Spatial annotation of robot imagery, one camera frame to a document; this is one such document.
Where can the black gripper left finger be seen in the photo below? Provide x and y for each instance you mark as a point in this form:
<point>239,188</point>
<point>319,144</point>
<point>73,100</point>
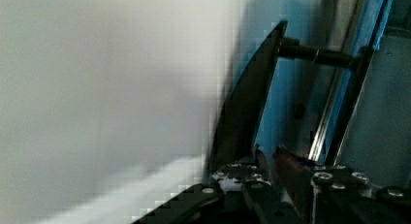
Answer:
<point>253,168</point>

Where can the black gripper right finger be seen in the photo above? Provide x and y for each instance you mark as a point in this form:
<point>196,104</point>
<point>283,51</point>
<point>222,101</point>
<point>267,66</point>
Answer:
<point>323,194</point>

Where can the silver toaster oven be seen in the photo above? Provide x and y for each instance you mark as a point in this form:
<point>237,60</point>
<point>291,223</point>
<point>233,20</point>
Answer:
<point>306,101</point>

